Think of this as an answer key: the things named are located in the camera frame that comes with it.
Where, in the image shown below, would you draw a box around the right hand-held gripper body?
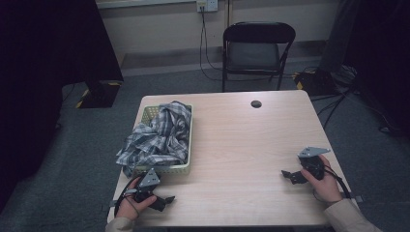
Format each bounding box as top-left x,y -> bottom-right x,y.
296,146 -> 332,182

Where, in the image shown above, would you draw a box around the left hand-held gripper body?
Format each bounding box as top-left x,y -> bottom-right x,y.
132,167 -> 166,213

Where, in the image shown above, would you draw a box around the light green plastic basket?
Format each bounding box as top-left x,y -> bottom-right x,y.
130,102 -> 194,177

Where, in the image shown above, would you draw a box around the blue plaid shirt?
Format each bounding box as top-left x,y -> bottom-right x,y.
115,100 -> 193,179

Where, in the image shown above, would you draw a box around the person's right hand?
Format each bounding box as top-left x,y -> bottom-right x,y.
300,154 -> 344,205

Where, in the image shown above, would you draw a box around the person's left hand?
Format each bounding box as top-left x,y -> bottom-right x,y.
115,176 -> 158,222

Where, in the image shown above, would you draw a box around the black stand legs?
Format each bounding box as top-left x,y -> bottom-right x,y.
309,86 -> 361,131

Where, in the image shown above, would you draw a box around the black box with yellow tape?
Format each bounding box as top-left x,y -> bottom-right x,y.
292,69 -> 338,98
74,79 -> 124,110

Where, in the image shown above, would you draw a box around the black folding chair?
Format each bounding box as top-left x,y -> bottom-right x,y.
220,20 -> 297,93

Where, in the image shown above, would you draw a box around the dark grey curtain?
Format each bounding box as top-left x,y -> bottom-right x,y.
318,0 -> 410,138

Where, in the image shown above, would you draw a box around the black curtain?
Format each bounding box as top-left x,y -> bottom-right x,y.
0,0 -> 125,215

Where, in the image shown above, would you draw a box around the right hand-held gripper black cable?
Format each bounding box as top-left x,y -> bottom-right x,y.
323,164 -> 353,199

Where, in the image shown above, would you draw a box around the hand-held gripper black cable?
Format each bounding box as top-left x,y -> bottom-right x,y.
323,164 -> 353,199
113,175 -> 143,218

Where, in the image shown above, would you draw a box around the left hand-held gripper black cable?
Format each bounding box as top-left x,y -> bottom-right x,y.
113,175 -> 143,218

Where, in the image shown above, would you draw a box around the black power cable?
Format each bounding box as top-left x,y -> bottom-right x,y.
198,5 -> 228,82

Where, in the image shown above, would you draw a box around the white wall socket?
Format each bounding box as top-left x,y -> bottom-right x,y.
195,0 -> 220,14

